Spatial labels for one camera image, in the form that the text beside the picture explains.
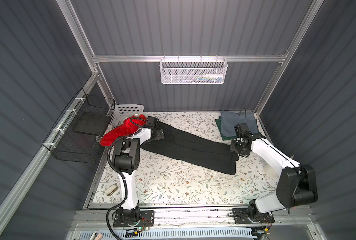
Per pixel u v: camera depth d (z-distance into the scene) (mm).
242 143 653
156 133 963
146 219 723
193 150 948
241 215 737
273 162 516
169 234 771
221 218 749
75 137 719
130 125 940
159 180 866
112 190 801
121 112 1156
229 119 1090
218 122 1116
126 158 556
